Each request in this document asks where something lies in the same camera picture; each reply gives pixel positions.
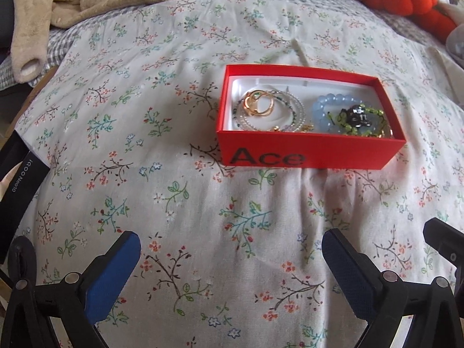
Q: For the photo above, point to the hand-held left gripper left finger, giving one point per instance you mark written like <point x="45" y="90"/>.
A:
<point x="112" y="275"/>

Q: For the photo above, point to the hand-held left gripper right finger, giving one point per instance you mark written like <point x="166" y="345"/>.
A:
<point x="348" y="272"/>

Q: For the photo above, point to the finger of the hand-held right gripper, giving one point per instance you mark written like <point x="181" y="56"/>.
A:
<point x="446" y="246"/>

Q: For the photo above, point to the red cardboard box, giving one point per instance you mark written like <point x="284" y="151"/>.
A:
<point x="326" y="152"/>

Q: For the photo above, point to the silver and gold earring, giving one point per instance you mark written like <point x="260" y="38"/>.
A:
<point x="310" y="127"/>

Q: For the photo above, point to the black hair clip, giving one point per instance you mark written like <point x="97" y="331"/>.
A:
<point x="353" y="114"/>

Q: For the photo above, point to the small gold earring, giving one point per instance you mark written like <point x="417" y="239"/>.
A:
<point x="275" y="128"/>

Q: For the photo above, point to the gold hoop earrings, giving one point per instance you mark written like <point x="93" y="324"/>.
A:
<point x="247" y="102"/>

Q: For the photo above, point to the floral bedsheet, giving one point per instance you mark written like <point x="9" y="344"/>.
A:
<point x="181" y="188"/>

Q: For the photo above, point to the black phone box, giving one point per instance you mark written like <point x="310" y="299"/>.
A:
<point x="18" y="188"/>

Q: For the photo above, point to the orange plush toy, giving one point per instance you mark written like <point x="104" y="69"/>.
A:
<point x="402" y="0"/>

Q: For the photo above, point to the dark grey cloth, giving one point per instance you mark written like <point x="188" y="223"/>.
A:
<point x="5" y="14"/>

